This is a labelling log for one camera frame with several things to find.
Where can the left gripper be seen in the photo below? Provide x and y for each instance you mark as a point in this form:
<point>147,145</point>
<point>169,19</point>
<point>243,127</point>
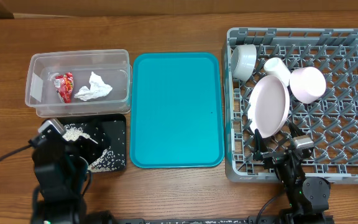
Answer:
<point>93,150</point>

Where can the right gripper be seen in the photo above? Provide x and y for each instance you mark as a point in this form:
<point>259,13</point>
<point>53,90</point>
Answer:
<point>276,154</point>

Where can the white rice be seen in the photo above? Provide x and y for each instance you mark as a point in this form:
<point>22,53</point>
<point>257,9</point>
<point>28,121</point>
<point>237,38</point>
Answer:
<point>113,157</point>

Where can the white round plate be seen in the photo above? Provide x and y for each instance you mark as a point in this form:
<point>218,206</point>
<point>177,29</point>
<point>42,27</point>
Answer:
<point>269,106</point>

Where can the white napkin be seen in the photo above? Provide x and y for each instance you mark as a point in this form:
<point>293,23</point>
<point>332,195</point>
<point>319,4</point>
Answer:
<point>98,88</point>

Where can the red snack wrapper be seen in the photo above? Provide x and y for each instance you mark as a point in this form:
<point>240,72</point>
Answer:
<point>64,85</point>

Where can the pink bowl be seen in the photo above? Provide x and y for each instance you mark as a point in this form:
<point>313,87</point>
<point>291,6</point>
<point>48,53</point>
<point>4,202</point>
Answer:
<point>307,84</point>

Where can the white cup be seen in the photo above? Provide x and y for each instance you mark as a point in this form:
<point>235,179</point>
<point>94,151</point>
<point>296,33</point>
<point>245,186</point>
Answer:
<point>276,67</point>

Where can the grey bowl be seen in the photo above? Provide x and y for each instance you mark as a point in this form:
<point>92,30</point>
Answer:
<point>243,61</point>

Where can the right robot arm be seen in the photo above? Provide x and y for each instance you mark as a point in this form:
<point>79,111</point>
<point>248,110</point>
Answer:
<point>308,196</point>

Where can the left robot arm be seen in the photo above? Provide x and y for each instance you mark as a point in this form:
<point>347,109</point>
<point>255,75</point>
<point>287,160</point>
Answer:
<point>61,168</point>

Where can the grey dishwasher rack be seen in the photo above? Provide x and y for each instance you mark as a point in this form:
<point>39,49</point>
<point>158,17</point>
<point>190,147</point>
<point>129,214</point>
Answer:
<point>331,121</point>

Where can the black tray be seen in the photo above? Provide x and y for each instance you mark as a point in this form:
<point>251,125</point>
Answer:
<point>114,124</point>

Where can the clear plastic bin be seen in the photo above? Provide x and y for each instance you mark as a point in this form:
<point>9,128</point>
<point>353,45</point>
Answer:
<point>113,66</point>

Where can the teal serving tray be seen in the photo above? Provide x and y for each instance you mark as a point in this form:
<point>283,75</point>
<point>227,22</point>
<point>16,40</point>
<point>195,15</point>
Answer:
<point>177,111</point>

